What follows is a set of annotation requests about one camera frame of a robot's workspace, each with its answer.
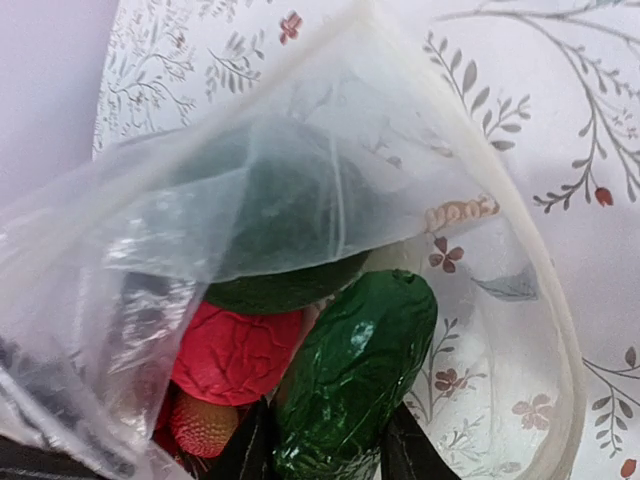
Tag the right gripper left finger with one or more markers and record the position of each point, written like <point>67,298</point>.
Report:
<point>249,452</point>

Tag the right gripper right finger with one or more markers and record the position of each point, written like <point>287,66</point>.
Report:
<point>407,453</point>

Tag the green fake cucumber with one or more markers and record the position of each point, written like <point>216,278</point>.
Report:
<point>351,372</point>

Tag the clear zip top bag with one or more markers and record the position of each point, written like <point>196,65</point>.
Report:
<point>91,327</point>

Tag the red fake lychee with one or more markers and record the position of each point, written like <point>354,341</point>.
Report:
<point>199,428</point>

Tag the red fake strawberries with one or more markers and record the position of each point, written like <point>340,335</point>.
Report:
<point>232,359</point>

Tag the green fake vegetable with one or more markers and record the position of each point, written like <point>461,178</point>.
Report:
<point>271,214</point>

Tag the floral table mat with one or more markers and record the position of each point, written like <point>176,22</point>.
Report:
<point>553,85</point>

